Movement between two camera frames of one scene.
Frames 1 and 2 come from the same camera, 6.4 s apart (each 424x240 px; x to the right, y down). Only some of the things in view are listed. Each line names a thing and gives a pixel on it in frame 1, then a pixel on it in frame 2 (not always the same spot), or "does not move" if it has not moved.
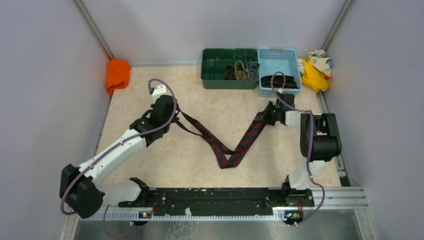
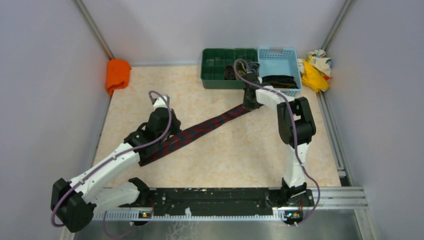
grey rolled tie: [252, 69] does not move
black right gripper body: [271, 116] → [249, 105]
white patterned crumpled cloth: [316, 58] does not move
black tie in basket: [278, 81] does not move
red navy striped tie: [226, 157] → [191, 132]
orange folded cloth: [118, 74] does not move
